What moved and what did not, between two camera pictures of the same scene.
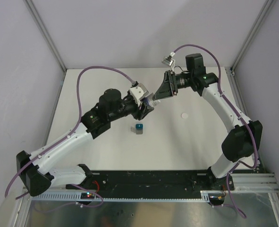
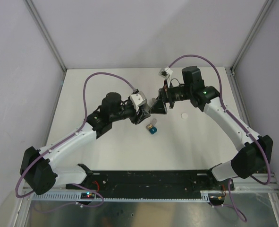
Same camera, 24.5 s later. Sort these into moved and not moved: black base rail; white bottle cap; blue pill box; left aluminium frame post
Moved: blue pill box
Not moved: black base rail; white bottle cap; left aluminium frame post
